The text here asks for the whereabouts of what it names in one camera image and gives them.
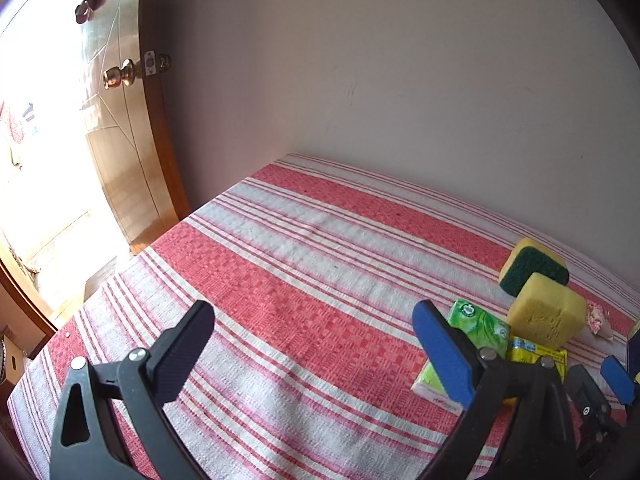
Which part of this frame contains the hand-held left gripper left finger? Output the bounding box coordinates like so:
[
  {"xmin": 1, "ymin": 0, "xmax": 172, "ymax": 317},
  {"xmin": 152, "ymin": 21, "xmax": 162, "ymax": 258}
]
[{"xmin": 49, "ymin": 300, "xmax": 216, "ymax": 480}]

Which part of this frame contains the metal door latch plate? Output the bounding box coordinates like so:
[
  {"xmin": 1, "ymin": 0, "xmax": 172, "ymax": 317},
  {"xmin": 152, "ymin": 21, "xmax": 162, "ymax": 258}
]
[{"xmin": 142, "ymin": 50, "xmax": 173, "ymax": 77}]

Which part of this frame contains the yellow foil packet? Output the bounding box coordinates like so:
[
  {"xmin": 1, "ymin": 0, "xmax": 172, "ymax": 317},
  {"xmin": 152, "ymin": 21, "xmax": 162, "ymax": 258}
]
[{"xmin": 507, "ymin": 336, "xmax": 568, "ymax": 406}]

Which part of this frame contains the cardboard box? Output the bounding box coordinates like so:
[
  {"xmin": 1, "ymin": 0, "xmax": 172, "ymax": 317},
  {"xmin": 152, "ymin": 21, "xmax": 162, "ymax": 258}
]
[{"xmin": 0, "ymin": 325, "xmax": 32, "ymax": 386}]

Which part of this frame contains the brass door knob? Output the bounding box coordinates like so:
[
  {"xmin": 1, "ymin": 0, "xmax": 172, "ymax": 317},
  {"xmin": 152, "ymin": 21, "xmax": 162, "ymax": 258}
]
[{"xmin": 102, "ymin": 59, "xmax": 138, "ymax": 91}]

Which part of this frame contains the green leaf print tissue pack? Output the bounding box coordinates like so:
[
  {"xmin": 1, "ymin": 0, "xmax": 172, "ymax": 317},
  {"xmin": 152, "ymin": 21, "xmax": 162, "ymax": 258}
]
[{"xmin": 411, "ymin": 299, "xmax": 512, "ymax": 413}]

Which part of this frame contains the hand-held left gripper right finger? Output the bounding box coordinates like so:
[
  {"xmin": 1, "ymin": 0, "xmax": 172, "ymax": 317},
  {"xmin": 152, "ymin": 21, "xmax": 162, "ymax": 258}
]
[{"xmin": 412, "ymin": 300, "xmax": 578, "ymax": 480}]

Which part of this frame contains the red white striped blanket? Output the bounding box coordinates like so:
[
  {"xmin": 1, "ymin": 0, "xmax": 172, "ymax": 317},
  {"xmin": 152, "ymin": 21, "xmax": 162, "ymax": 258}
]
[{"xmin": 7, "ymin": 152, "xmax": 640, "ymax": 480}]

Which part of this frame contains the pink floral snack packet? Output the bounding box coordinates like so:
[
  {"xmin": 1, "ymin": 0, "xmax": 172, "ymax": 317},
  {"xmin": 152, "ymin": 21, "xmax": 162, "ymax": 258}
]
[{"xmin": 585, "ymin": 300, "xmax": 615, "ymax": 343}]

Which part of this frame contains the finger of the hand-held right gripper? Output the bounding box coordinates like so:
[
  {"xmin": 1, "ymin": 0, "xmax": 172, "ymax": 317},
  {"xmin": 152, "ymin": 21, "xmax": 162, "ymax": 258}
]
[
  {"xmin": 565, "ymin": 364, "xmax": 626, "ymax": 441},
  {"xmin": 601, "ymin": 355, "xmax": 640, "ymax": 406}
]

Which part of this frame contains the yellow sponge with green pad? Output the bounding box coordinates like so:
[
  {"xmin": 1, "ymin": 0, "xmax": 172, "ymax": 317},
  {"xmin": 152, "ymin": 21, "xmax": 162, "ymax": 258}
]
[{"xmin": 499, "ymin": 237, "xmax": 571, "ymax": 297}]

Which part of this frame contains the wooden door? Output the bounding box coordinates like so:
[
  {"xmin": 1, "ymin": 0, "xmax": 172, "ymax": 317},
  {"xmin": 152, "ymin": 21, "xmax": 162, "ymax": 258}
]
[{"xmin": 75, "ymin": 0, "xmax": 192, "ymax": 256}]

